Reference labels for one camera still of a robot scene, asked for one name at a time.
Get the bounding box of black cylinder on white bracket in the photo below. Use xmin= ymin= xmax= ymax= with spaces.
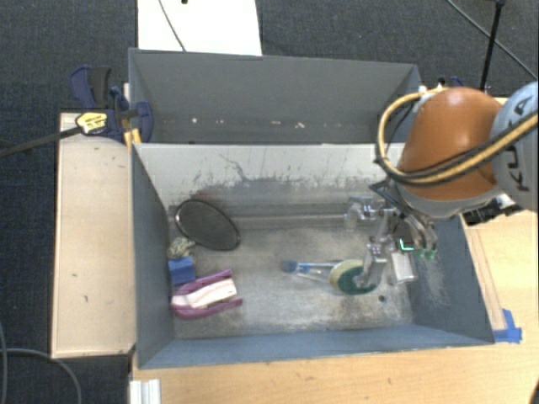
xmin=461 ymin=194 xmax=521 ymax=226

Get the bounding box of grey metal bin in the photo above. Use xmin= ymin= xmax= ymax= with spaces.
xmin=127 ymin=47 xmax=496 ymax=371

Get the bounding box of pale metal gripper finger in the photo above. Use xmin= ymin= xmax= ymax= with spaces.
xmin=356 ymin=243 xmax=388 ymax=290
xmin=390 ymin=252 xmax=419 ymax=286

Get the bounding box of olive camouflage toy animal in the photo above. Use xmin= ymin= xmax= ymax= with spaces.
xmin=166 ymin=237 xmax=197 ymax=260

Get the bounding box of black oval mesh strainer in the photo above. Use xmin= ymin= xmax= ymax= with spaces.
xmin=173 ymin=199 xmax=243 ymax=253

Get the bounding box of pale wood board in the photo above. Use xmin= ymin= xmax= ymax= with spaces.
xmin=50 ymin=111 xmax=138 ymax=359

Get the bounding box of blue-handled green and yellow scrubber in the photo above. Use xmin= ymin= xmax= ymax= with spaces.
xmin=280 ymin=258 xmax=379 ymax=296

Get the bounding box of blue block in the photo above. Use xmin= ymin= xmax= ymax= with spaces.
xmin=168 ymin=256 xmax=197 ymax=287

